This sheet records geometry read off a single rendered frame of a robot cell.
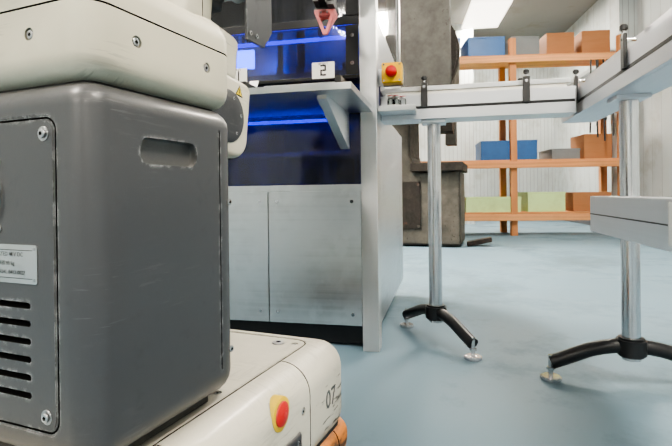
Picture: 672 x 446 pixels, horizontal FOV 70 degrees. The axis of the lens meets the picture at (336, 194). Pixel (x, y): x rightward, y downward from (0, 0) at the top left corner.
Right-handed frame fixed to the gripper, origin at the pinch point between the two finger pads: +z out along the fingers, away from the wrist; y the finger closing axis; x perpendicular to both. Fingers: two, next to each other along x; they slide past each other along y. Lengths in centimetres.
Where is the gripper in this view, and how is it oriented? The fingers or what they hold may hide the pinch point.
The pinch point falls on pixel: (325, 32)
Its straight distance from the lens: 160.5
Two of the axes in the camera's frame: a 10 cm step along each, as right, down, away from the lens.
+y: 2.1, 1.7, 9.6
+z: -0.3, 9.9, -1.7
